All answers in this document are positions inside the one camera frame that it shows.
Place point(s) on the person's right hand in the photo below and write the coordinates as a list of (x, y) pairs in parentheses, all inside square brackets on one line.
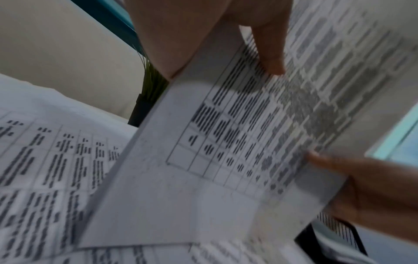
[(382, 196)]

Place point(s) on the person's left hand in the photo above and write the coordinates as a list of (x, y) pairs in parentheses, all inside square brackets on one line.
[(183, 28)]

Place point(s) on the black mesh paper tray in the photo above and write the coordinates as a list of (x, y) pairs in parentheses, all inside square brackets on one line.
[(305, 242)]

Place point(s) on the printed paper bundle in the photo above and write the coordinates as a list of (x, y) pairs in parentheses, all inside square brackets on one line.
[(212, 129)]

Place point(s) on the pile of papers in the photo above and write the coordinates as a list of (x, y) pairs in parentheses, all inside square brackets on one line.
[(49, 167)]

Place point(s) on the potted green plant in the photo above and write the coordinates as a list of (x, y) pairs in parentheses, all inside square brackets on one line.
[(140, 111)]

